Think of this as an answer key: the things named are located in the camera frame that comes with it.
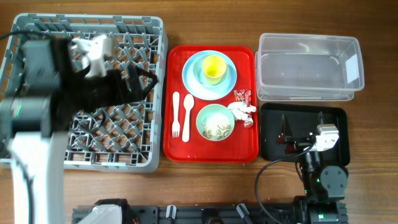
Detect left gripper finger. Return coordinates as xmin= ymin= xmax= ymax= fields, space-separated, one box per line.
xmin=136 ymin=68 xmax=158 ymax=100
xmin=128 ymin=66 xmax=146 ymax=102

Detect white plastic spoon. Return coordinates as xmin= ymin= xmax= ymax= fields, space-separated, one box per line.
xmin=182 ymin=94 xmax=194 ymax=142

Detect white plastic fork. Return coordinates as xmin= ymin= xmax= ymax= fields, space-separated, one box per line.
xmin=172 ymin=91 xmax=180 ymax=138

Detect white tissue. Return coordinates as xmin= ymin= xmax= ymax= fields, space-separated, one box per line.
xmin=227 ymin=102 xmax=256 ymax=123

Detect red candy wrapper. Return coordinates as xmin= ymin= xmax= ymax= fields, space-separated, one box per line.
xmin=234 ymin=89 xmax=255 ymax=128

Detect mint green bowl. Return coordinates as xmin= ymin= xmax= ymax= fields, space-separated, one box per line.
xmin=196 ymin=104 xmax=235 ymax=141

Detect yellow plastic cup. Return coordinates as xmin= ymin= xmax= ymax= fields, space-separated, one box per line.
xmin=202 ymin=55 xmax=228 ymax=85

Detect rice food scraps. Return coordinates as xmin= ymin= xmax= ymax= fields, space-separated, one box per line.
xmin=202 ymin=114 xmax=231 ymax=141

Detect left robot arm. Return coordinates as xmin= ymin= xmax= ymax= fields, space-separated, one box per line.
xmin=1 ymin=38 xmax=159 ymax=223

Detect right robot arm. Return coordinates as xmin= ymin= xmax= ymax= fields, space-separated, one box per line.
xmin=277 ymin=113 xmax=348 ymax=223

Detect black waste tray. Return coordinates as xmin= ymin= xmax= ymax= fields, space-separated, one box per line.
xmin=260 ymin=103 xmax=350 ymax=166

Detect grey dishwasher rack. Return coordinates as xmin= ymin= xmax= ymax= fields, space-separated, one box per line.
xmin=1 ymin=13 xmax=168 ymax=173

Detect red plastic tray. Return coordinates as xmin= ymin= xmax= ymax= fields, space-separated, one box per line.
xmin=162 ymin=45 xmax=259 ymax=163

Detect light blue plate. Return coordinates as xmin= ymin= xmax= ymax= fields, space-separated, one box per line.
xmin=182 ymin=50 xmax=237 ymax=101

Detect clear plastic bin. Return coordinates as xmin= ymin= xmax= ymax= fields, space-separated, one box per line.
xmin=255 ymin=33 xmax=364 ymax=101

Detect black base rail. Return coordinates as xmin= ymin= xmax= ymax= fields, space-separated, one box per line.
xmin=72 ymin=203 xmax=348 ymax=224

